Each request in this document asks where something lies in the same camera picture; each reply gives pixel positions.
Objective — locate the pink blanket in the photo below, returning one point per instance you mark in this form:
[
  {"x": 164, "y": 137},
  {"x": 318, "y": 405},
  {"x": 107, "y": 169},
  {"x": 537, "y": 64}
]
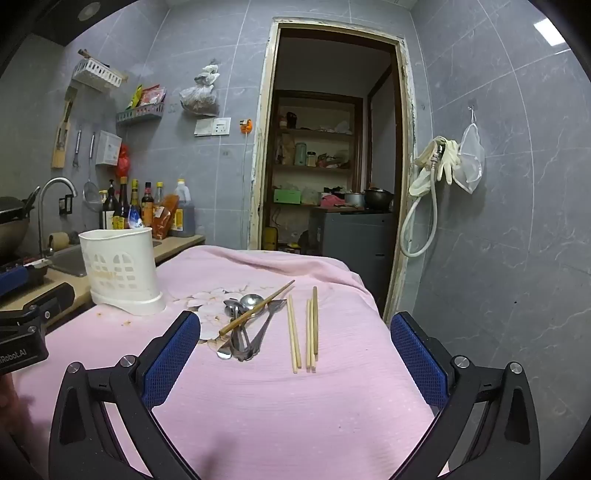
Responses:
[{"x": 277, "y": 415}]

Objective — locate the wooden door frame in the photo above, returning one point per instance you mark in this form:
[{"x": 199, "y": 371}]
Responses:
[{"x": 256, "y": 184}]

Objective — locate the yellow cap clear bottle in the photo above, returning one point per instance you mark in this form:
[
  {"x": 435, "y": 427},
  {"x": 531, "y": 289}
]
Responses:
[{"x": 159, "y": 194}]

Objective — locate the dark pump bottle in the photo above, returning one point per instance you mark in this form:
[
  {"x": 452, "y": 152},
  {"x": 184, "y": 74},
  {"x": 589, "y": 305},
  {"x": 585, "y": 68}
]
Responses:
[{"x": 110, "y": 212}]

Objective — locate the metal peeler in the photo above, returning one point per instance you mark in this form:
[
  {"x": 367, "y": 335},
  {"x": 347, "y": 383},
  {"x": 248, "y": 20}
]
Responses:
[{"x": 77, "y": 147}]

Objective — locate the beige loofah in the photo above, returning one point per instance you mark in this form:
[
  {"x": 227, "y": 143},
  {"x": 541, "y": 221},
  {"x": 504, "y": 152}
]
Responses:
[{"x": 58, "y": 241}]

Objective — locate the white rubber glove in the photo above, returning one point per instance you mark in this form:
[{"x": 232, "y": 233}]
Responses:
[
  {"x": 449, "y": 161},
  {"x": 422, "y": 166}
]

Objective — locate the pink cloth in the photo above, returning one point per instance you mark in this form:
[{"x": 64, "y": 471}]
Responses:
[{"x": 332, "y": 201}]

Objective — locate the dark brown wooden chopstick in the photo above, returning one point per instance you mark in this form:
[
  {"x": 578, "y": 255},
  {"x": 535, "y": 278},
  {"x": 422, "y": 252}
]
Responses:
[{"x": 258, "y": 307}]

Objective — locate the green jar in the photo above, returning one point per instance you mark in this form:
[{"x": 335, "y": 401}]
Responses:
[{"x": 300, "y": 154}]

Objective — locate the cooking oil jug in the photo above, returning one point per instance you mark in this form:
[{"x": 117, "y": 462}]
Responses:
[{"x": 187, "y": 221}]

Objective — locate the dark metal pot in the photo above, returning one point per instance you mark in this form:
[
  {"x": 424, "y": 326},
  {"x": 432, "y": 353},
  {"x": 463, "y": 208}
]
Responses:
[{"x": 378, "y": 199}]

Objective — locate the black wok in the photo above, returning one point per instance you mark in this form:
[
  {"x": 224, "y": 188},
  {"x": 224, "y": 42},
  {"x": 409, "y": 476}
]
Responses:
[{"x": 11, "y": 237}]

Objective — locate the orange wall hook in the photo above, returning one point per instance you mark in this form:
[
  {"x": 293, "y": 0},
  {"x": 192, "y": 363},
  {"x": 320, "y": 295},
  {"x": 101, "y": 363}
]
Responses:
[{"x": 246, "y": 125}]

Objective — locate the steel pot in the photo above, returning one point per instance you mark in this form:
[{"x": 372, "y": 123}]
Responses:
[{"x": 354, "y": 199}]

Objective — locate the tall soy sauce bottle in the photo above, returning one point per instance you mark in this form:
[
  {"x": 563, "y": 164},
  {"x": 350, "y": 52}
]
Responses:
[{"x": 121, "y": 207}]

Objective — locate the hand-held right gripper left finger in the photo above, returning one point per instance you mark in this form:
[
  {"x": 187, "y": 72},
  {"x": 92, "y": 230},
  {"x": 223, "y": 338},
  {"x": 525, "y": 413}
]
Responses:
[{"x": 171, "y": 364}]

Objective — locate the white mesh bag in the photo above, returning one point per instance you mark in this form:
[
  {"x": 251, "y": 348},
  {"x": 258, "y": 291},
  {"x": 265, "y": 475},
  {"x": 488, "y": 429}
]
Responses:
[{"x": 471, "y": 157}]

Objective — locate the wooden shelf unit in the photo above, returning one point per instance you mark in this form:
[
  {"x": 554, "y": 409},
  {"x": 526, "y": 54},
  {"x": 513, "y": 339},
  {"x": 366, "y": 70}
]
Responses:
[{"x": 314, "y": 134}]

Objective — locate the induction cooker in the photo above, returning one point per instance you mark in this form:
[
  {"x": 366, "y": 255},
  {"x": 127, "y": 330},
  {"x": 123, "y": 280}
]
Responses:
[{"x": 38, "y": 264}]

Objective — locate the grey cabinet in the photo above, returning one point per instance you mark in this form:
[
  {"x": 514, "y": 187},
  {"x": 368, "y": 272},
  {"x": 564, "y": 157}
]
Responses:
[{"x": 351, "y": 249}]

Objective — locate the person's left hand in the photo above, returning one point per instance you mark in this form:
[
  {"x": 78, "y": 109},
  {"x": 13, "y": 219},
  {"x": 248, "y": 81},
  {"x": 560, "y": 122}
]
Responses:
[{"x": 8, "y": 406}]

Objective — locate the yellow cap dark bottle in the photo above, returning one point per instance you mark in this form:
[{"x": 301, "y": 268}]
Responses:
[{"x": 135, "y": 196}]

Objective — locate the orange sauce packet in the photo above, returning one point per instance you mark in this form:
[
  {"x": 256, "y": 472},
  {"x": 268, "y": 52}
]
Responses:
[{"x": 166, "y": 217}]

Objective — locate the black range hood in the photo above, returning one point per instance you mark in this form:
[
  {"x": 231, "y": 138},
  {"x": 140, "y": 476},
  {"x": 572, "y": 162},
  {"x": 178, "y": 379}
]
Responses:
[{"x": 115, "y": 18}]

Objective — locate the grey wall rack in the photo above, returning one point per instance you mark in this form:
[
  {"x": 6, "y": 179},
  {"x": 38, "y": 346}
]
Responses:
[{"x": 138, "y": 115}]

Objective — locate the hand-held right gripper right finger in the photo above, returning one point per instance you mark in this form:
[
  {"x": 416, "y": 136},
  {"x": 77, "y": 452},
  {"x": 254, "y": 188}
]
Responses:
[{"x": 418, "y": 364}]

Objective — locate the black wok lid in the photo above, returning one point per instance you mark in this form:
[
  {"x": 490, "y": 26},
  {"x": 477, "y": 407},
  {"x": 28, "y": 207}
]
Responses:
[{"x": 11, "y": 205}]

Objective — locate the yellow green snack packet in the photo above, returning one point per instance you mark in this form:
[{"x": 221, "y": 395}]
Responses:
[{"x": 136, "y": 97}]

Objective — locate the white plastic utensil holder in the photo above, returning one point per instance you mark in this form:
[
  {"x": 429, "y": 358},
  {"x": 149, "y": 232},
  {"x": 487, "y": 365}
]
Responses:
[{"x": 115, "y": 272}]

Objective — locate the steel faucet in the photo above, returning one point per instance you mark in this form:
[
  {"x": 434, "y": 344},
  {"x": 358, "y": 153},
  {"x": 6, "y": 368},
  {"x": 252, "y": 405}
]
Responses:
[{"x": 46, "y": 198}]

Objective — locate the white perforated wall box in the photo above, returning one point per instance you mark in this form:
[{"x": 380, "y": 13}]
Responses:
[{"x": 108, "y": 147}]

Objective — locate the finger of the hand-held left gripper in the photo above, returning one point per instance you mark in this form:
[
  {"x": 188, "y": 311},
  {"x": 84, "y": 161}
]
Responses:
[
  {"x": 14, "y": 282},
  {"x": 55, "y": 297}
]

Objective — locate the steel sink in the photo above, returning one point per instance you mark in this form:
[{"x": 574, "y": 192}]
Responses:
[{"x": 69, "y": 261}]

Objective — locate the wooden knife holder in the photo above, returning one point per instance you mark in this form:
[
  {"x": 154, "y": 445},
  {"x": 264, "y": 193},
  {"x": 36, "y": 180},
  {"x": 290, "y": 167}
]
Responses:
[{"x": 60, "y": 147}]

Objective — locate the clear plastic bag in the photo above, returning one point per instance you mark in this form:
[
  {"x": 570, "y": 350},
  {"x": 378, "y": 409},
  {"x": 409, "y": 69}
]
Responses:
[{"x": 199, "y": 99}]

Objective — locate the red snack packet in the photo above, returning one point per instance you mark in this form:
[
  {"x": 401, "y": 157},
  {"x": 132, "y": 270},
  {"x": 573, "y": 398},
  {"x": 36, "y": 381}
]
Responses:
[{"x": 152, "y": 96}]

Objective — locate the white wall socket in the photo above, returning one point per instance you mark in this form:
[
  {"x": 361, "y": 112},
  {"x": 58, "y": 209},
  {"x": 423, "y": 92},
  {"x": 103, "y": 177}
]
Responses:
[{"x": 221, "y": 126}]

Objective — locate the green box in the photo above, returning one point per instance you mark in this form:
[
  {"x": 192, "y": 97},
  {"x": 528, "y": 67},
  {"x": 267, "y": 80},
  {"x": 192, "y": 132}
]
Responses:
[{"x": 286, "y": 196}]

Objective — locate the red plastic bag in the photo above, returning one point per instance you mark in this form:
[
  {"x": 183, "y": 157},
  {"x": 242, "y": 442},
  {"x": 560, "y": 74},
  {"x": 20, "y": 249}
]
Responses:
[{"x": 122, "y": 164}]

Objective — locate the black wall socket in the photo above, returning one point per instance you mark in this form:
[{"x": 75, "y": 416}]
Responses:
[{"x": 67, "y": 204}]

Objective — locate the metal mesh strainer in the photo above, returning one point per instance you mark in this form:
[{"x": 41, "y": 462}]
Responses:
[{"x": 92, "y": 191}]

